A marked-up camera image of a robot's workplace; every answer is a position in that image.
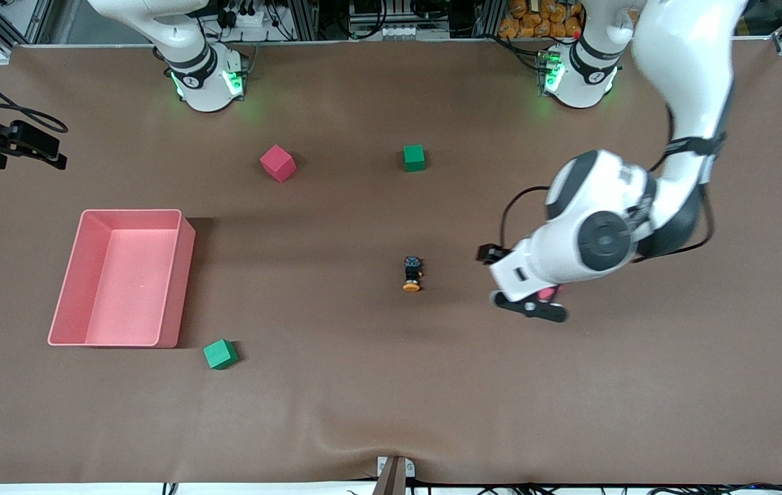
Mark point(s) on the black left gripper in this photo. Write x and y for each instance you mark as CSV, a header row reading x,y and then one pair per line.
x,y
486,254

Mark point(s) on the orange capped push button switch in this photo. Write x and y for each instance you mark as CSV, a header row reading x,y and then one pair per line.
x,y
413,275

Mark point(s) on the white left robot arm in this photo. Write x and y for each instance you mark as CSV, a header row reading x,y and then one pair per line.
x,y
686,55

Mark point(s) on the pink foam cube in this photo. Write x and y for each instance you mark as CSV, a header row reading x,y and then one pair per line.
x,y
277,163
550,294

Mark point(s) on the green foam cube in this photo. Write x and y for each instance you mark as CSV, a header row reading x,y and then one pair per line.
x,y
414,158
220,354

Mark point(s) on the brown table cover mat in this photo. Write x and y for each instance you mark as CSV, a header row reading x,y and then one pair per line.
x,y
390,385

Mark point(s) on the pink plastic tray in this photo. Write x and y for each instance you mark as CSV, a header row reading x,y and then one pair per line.
x,y
122,302

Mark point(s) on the pile of orange snacks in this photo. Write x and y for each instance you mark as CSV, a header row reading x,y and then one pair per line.
x,y
528,20

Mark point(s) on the white terminal block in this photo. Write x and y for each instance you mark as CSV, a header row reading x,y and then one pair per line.
x,y
377,31

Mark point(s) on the white power strip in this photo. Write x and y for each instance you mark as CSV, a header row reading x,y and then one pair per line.
x,y
250,19

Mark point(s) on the grey metal bracket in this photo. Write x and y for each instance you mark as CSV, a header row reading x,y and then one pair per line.
x,y
410,469

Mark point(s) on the aluminium frame post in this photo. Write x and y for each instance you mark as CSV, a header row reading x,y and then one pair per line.
x,y
305,20
490,17

